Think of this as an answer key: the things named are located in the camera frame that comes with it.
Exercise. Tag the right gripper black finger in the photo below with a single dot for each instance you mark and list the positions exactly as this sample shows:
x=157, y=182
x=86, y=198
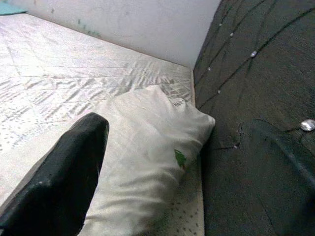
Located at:
x=56, y=184

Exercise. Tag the white pillow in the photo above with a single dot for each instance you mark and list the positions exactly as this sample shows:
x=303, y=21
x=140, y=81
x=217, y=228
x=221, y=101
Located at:
x=147, y=135

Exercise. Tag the grey quilted mattress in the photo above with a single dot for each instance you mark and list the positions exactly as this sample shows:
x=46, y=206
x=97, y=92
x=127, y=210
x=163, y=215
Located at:
x=61, y=68

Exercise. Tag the teal blanket with colourful shapes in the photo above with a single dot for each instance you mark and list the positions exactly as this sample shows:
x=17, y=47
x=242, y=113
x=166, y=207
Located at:
x=9, y=6

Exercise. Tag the black tufted headboard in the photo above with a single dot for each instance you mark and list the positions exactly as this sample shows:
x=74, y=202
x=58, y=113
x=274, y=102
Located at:
x=258, y=98

